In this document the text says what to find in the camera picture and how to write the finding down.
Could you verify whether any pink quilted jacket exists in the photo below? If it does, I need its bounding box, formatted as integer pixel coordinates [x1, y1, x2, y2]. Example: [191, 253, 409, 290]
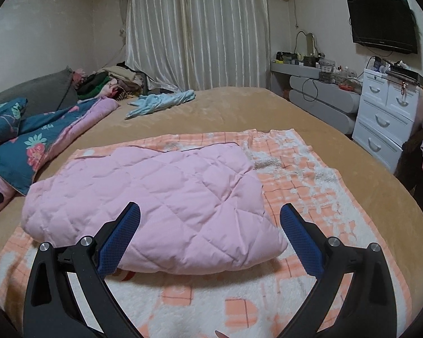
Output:
[21, 143, 288, 275]

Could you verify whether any pile of mixed clothes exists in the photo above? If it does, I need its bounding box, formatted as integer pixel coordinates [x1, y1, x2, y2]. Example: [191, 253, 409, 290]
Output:
[72, 63, 149, 101]

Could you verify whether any blue floral pink quilt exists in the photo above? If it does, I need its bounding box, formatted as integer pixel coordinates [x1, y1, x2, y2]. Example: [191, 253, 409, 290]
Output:
[0, 98, 119, 212]

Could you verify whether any blue floral pillow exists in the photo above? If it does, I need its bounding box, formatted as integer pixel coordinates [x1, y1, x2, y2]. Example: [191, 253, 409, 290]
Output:
[0, 98, 28, 143]

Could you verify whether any orange white checked blanket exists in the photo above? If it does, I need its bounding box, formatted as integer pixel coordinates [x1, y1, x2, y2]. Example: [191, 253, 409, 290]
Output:
[0, 127, 413, 338]

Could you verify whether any grey pillow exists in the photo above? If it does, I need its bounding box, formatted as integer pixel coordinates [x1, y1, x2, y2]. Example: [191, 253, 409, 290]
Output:
[0, 67, 77, 118]

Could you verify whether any tan bed sheet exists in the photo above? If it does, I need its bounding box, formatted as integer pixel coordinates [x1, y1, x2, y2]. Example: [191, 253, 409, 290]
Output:
[0, 85, 423, 338]

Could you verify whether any light blue garment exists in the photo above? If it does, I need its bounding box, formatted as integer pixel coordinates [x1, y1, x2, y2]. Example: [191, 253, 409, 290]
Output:
[125, 90, 195, 120]

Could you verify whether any white drawer cabinet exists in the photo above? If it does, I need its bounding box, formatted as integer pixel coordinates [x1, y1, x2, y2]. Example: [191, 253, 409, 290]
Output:
[352, 69, 423, 173]

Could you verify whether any striped beige curtain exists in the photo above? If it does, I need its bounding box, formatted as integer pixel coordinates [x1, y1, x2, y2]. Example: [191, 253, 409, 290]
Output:
[125, 0, 270, 91]

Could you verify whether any black wall television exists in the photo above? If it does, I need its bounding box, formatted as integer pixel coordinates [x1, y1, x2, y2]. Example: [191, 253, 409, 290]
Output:
[347, 0, 418, 54]

